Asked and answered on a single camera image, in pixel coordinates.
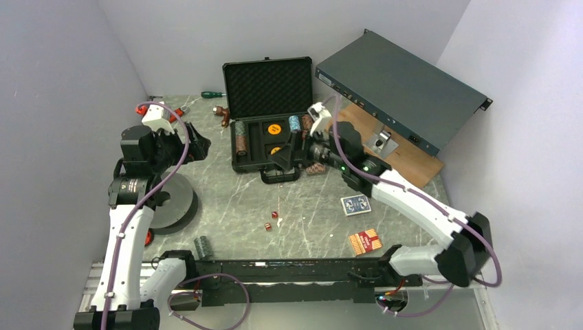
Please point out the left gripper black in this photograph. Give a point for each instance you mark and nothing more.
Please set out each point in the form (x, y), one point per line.
(196, 150)

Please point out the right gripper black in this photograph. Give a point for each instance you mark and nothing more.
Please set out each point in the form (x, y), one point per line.
(284, 158)

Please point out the orange chip stack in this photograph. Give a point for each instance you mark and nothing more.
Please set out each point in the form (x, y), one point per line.
(316, 169)

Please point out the blue yellow chip stack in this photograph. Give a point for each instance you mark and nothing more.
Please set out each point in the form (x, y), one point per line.
(203, 248)

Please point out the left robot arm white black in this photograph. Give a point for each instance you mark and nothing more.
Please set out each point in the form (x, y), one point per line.
(149, 159)

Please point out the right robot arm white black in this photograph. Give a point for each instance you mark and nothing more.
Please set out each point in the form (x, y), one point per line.
(464, 242)

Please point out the black poker set case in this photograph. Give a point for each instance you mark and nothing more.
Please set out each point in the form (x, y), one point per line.
(260, 93)

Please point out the light blue chips in case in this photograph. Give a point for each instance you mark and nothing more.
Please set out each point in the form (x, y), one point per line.
(294, 123)

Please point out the yellow small blind button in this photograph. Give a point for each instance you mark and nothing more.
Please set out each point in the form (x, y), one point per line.
(274, 129)

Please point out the orange chips right slot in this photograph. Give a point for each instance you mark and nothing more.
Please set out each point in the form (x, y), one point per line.
(307, 123)

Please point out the orange chips slot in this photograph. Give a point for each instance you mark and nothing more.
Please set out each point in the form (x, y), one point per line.
(241, 145)
(307, 123)

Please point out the orange chips left slot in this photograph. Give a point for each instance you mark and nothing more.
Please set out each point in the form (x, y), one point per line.
(241, 145)

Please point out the copper pipe fitting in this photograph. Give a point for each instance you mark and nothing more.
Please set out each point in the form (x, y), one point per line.
(224, 113)

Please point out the blue yellow chips in case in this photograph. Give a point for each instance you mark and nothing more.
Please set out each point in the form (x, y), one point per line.
(239, 128)

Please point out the grey perforated metal disc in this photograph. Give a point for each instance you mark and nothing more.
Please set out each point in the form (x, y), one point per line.
(177, 205)

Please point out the blue playing card deck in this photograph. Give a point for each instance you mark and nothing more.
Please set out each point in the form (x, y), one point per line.
(355, 205)

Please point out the red object under disc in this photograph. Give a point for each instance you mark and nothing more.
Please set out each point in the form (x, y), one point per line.
(149, 238)

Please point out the red playing card deck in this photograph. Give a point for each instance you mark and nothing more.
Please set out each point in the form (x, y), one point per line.
(365, 241)

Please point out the wooden board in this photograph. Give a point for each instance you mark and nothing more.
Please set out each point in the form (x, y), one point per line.
(410, 161)

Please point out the grey rack server unit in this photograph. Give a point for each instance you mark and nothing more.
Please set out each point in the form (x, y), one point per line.
(407, 94)

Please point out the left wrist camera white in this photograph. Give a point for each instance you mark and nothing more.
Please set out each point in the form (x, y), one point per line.
(157, 118)

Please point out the green handled screwdriver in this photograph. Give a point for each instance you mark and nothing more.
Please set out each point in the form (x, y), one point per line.
(212, 94)

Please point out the metal bracket block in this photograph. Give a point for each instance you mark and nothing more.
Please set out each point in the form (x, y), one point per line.
(381, 144)

